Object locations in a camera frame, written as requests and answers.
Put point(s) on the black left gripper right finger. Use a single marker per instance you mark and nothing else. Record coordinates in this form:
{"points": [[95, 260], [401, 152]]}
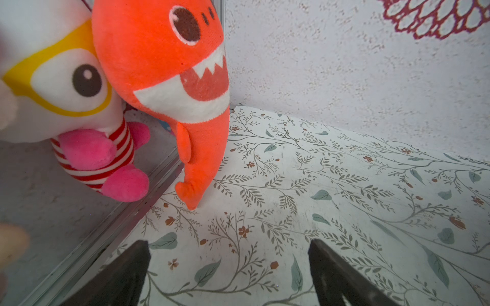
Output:
{"points": [[336, 282]]}

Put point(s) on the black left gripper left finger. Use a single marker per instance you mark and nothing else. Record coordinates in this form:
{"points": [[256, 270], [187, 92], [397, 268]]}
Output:
{"points": [[118, 284]]}

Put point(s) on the orange shark plush toy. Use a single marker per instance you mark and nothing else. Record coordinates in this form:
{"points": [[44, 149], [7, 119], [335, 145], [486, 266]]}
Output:
{"points": [[167, 58]]}

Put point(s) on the white plush doll striped shirt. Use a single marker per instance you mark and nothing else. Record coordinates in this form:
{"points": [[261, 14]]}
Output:
{"points": [[53, 88]]}

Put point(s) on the aluminium frame profile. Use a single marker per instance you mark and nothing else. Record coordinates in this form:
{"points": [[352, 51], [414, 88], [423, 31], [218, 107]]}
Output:
{"points": [[82, 264]]}

